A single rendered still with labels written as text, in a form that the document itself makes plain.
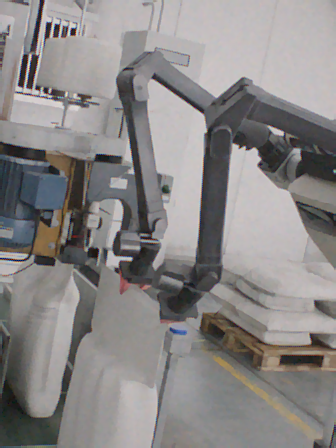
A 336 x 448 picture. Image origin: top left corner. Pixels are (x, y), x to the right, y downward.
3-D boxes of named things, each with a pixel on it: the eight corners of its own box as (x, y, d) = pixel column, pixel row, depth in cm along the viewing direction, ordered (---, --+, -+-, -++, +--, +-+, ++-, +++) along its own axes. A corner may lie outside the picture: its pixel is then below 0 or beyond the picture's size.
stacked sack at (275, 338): (313, 348, 503) (316, 332, 501) (261, 346, 483) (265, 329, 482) (261, 317, 562) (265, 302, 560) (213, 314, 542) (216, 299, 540)
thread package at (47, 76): (86, 97, 225) (96, 43, 223) (42, 88, 218) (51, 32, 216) (71, 94, 238) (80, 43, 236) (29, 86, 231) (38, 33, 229)
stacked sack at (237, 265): (313, 290, 533) (317, 271, 531) (236, 282, 505) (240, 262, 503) (282, 274, 571) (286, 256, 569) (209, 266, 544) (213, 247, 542)
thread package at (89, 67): (121, 105, 202) (133, 44, 199) (65, 94, 194) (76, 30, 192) (101, 101, 216) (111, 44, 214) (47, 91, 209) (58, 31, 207)
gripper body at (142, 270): (116, 264, 204) (125, 245, 200) (149, 266, 209) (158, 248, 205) (122, 281, 200) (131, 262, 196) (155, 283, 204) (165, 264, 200)
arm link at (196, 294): (210, 296, 170) (211, 276, 174) (184, 287, 168) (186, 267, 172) (196, 309, 176) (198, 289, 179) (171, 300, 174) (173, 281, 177)
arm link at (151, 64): (151, 39, 182) (135, 40, 191) (125, 85, 182) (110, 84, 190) (273, 129, 204) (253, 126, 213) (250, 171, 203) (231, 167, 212)
